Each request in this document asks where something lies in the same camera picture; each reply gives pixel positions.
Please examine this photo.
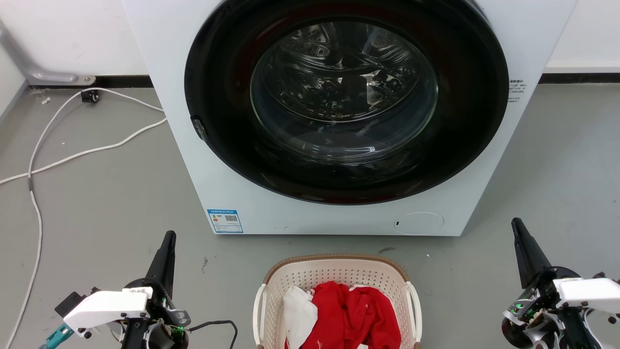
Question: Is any round filter cover flap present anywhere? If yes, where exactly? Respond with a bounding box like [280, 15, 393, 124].
[393, 211, 445, 236]

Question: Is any black round washer door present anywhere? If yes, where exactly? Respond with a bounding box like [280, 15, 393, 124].
[184, 0, 510, 206]

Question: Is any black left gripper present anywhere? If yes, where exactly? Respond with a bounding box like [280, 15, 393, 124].
[119, 230, 192, 349]

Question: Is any teal cable connector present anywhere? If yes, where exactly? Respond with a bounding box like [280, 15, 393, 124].
[39, 324, 75, 349]

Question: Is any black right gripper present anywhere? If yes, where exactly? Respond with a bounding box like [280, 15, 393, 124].
[501, 217, 601, 349]

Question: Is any small text sticker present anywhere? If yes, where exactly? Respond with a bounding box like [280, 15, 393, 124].
[508, 79, 527, 104]

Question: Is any long white floor cable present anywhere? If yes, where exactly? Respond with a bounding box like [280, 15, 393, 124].
[0, 117, 168, 186]

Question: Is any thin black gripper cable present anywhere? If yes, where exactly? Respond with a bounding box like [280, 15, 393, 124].
[187, 320, 239, 349]

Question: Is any grey metal pipe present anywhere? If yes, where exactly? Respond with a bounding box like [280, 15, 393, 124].
[0, 19, 96, 86]

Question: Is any white garment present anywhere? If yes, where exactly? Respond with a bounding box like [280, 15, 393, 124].
[283, 286, 319, 349]

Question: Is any blue energy label sticker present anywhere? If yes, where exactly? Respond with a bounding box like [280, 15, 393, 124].
[207, 209, 244, 234]

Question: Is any white front-load washing machine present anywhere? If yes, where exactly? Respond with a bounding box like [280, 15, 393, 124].
[121, 0, 579, 237]

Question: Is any cream plastic laundry basket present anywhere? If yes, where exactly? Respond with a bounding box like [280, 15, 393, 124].
[252, 254, 423, 349]

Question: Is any red garment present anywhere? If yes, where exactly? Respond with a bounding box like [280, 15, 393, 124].
[286, 281, 402, 349]

